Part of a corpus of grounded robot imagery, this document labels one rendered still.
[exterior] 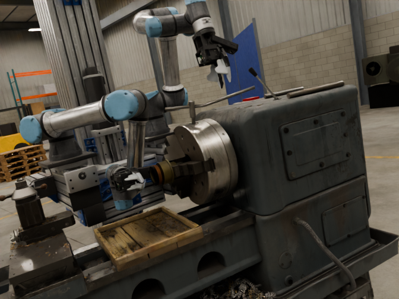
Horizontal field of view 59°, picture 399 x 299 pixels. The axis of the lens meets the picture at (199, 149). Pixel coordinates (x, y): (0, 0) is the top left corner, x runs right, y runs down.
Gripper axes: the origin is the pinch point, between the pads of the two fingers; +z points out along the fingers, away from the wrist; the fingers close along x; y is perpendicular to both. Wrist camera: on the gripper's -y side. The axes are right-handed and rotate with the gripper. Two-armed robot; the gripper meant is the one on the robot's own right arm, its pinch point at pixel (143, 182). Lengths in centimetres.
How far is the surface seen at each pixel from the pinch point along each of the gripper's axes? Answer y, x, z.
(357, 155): -88, -12, 17
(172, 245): -0.6, -19.5, 14.6
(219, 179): -23.8, -4.4, 11.8
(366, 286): -76, -65, 23
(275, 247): -38, -34, 17
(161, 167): -7.9, 3.3, -0.2
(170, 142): -16.0, 10.3, -7.8
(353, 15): -877, 151, -601
